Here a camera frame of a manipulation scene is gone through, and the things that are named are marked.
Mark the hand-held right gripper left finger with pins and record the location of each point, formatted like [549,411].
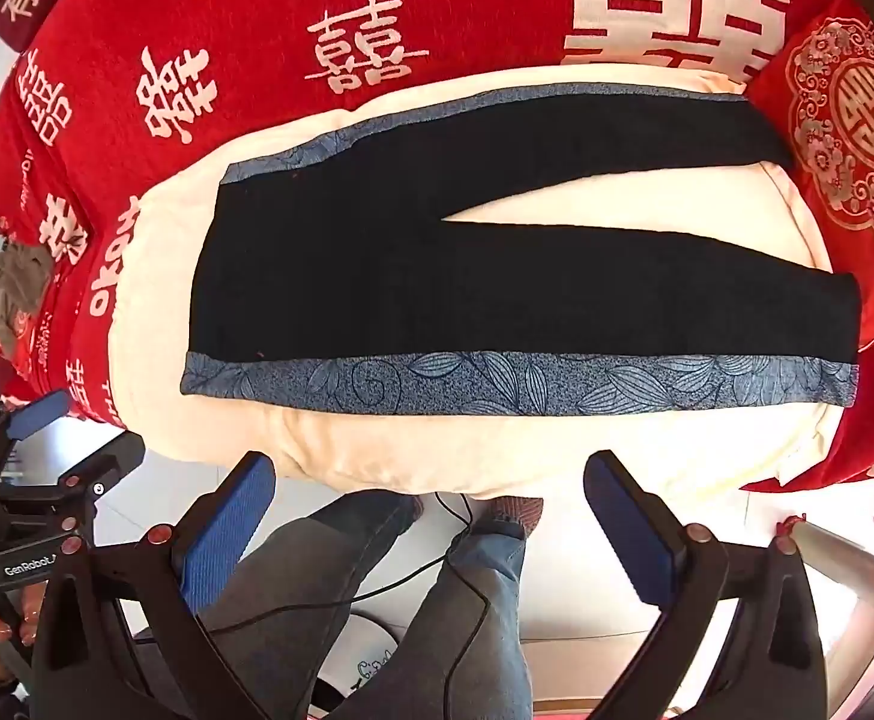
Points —
[223,529]

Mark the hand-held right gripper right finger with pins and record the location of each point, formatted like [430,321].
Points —
[632,532]

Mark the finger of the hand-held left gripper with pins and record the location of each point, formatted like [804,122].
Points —
[39,412]
[118,457]

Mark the black pants with floral trim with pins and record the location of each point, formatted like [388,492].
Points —
[482,292]

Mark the person's left leg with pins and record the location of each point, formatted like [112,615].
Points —
[317,585]

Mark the person's leg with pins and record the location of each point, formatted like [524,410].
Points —
[317,585]
[482,615]

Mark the brown crumpled cloth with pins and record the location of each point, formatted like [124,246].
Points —
[17,289]

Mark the person's legs in jeans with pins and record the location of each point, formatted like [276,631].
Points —
[465,517]

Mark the cream pillow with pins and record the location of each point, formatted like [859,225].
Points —
[482,457]

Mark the person's right leg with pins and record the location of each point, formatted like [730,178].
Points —
[482,615]

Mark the white round appliance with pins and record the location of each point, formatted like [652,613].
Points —
[354,652]

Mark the red embroidered pillow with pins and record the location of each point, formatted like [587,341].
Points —
[857,127]

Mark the red printed blanket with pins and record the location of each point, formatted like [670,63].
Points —
[272,7]

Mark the silver metal bed frame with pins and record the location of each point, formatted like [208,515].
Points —
[857,585]

